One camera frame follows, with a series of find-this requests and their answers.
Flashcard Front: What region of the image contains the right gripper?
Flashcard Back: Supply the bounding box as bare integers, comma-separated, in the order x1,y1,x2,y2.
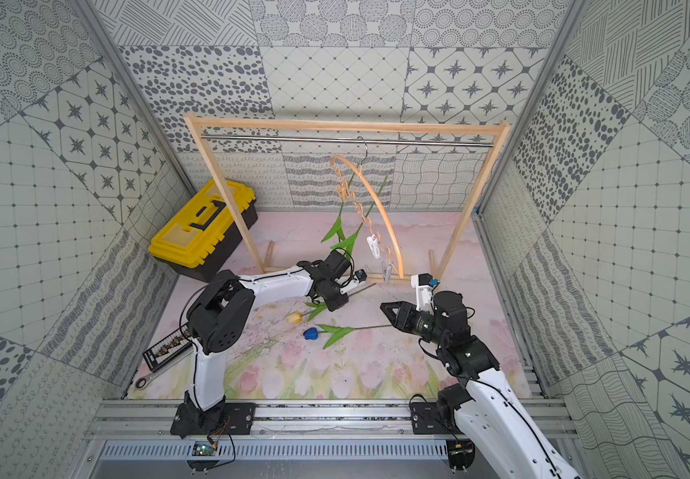
380,301,449,348

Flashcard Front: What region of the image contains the yellow tulip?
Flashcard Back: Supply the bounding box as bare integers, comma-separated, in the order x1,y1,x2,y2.
287,283,377,325

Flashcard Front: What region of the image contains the wooden wavy clothes hanger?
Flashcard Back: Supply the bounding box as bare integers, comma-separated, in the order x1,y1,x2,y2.
330,154,407,279

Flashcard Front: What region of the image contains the peach clothespin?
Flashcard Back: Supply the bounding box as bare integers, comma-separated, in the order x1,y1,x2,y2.
336,181,351,204

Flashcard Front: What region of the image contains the pink tulip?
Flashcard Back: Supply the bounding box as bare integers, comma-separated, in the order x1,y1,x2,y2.
322,204,363,255

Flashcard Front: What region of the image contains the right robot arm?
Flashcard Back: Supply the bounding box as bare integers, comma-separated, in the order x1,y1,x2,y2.
380,291,580,478

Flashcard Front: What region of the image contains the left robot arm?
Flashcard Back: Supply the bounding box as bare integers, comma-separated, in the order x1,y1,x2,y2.
184,249,367,423

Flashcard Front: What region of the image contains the wooden clothes rack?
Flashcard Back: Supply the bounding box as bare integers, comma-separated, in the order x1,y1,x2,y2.
183,112,512,281

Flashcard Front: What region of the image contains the floral table mat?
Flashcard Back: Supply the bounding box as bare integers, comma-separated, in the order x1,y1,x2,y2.
127,212,537,400

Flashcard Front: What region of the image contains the grey clothespin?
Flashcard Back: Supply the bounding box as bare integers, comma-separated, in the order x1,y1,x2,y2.
380,261,394,283

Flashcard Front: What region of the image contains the white clothespin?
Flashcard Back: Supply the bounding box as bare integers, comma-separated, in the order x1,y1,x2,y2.
367,235,381,259

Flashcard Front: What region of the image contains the blue tulip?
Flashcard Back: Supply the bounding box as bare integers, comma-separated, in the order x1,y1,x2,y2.
303,325,384,349

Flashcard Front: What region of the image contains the yellow black toolbox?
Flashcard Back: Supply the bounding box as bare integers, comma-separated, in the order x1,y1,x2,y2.
149,181,242,283

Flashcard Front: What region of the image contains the right circuit board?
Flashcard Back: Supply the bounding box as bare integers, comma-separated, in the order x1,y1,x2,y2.
446,440,476,474

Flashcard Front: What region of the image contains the circuit board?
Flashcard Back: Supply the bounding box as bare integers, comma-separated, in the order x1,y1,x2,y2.
186,442,220,474
446,440,476,474

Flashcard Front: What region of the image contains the left circuit board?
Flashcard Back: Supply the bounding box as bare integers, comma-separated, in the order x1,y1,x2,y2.
186,442,220,474

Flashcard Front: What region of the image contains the silver wrench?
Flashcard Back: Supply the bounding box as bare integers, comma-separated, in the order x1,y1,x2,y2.
133,356,191,390

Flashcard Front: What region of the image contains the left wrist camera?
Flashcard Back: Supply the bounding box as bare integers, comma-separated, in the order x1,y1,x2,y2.
350,269,367,285

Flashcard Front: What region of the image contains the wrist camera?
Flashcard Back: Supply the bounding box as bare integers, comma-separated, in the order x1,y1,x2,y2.
350,269,367,285
410,273,439,313

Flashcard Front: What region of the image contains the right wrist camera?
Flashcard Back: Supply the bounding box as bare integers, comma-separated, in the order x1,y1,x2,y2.
410,273,439,313

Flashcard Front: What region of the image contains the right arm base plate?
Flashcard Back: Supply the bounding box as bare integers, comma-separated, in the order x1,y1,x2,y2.
409,401,460,435

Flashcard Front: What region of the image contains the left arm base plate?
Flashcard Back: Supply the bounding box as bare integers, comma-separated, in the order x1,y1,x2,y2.
171,401,257,439

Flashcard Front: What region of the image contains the aluminium rail frame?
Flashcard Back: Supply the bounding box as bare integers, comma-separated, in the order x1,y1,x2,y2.
83,397,580,442

